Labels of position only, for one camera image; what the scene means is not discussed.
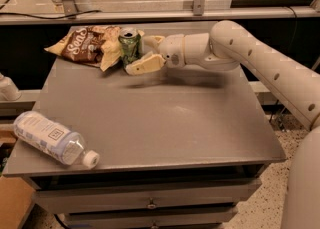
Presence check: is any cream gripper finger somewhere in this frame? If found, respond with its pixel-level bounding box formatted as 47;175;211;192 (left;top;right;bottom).
142;35;165;52
125;51;166;75

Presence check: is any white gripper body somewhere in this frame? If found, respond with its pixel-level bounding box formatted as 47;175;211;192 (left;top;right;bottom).
159;34;185;68

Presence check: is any green soda can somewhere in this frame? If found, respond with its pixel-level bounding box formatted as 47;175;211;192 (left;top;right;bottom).
118;27;141;66

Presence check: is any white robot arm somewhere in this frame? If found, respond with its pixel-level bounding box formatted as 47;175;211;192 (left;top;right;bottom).
125;20;320;229

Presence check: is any brown chip bag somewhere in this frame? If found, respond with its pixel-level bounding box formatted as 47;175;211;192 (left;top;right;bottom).
44;25;146;73

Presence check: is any grey drawer cabinet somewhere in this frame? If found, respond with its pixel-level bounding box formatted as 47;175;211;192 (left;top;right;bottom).
2;21;288;229

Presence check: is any clear plastic water bottle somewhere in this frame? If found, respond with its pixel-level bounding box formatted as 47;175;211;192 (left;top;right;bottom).
13;111;100;169

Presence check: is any white pipe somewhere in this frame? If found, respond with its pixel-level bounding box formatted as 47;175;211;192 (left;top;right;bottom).
0;73;21;101

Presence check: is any lower grey drawer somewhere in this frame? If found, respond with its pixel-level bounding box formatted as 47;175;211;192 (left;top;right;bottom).
65;206;237;229

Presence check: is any grey drawer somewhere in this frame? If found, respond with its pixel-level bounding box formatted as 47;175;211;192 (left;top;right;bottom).
33;178;262;214
65;206;237;229

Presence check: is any upper grey drawer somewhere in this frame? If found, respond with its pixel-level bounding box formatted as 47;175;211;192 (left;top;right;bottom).
33;178;262;214

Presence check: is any brown cardboard box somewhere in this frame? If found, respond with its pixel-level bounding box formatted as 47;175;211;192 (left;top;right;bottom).
0;176;34;229

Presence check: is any grey metal rail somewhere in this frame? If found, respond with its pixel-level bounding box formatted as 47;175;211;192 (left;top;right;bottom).
0;6;320;25

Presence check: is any black cable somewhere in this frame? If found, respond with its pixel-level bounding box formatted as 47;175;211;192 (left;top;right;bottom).
0;9;103;20

